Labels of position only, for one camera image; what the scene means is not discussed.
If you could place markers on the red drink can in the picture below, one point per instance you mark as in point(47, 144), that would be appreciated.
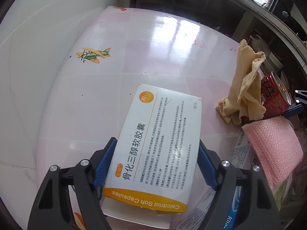
point(274, 96)

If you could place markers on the tan paper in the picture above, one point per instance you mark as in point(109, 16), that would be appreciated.
point(244, 97)

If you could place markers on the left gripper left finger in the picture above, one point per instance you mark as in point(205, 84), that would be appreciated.
point(52, 207)

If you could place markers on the pink scrubbing sponge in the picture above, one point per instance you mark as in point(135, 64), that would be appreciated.
point(276, 146)

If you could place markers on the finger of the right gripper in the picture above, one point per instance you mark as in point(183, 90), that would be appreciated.
point(293, 110)

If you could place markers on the pink patterned tablecloth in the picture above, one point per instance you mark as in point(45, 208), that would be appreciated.
point(122, 48)

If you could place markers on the blue toothpaste box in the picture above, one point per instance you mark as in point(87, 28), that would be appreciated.
point(219, 206)

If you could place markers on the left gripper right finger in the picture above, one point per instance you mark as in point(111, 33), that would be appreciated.
point(260, 210)

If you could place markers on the orange white medicine box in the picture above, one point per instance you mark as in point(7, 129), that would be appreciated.
point(153, 166)

